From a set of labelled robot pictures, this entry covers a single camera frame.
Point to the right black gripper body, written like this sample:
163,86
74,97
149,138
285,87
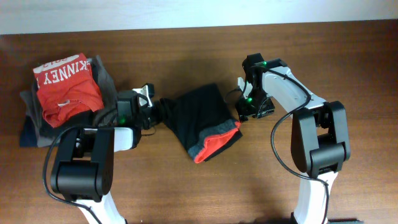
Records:
257,103

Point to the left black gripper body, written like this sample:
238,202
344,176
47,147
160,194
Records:
143,118

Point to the black leggings with grey-red waistband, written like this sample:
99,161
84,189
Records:
201,121

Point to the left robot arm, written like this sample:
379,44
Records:
79,164

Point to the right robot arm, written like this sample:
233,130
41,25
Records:
319,142

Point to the black folded garment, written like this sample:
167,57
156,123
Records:
86,118

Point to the red folded t-shirt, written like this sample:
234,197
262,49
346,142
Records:
66,87

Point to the grey folded garment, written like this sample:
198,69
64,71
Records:
100,76

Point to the navy blue folded garment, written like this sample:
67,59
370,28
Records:
28,136

